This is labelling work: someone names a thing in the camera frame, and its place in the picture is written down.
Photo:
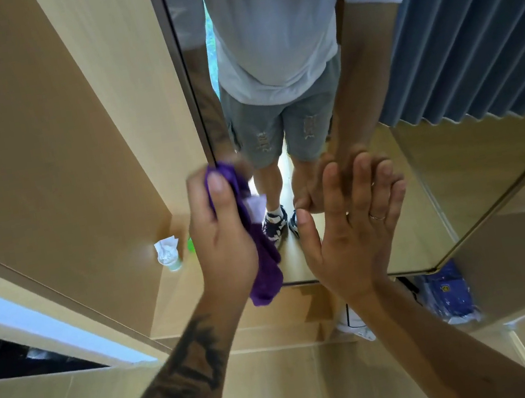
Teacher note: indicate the pull-out wardrobe mirror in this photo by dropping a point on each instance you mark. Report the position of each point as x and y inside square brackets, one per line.
[462, 163]

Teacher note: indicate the person's left hand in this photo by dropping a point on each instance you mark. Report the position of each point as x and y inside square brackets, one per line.
[222, 258]

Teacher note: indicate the paper cup with tissue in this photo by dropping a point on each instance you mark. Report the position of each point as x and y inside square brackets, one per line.
[168, 252]

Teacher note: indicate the person's right hand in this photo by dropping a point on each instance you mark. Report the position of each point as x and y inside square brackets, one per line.
[352, 256]

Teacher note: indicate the light wooden wardrobe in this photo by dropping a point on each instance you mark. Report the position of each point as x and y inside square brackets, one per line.
[33, 144]

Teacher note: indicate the purple cleaning cloth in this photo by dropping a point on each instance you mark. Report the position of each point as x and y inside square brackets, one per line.
[265, 261]

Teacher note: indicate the person's left forearm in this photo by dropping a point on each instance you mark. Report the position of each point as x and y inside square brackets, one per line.
[184, 390]

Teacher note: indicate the white bag with black label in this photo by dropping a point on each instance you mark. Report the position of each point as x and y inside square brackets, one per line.
[351, 324]

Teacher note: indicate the person's right forearm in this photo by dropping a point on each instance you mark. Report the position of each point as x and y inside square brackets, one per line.
[439, 357]

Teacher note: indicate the green tissue packet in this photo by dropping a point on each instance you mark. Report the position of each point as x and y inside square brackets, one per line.
[191, 245]

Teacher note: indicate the blue plastic bag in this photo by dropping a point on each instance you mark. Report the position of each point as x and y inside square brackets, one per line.
[451, 295]

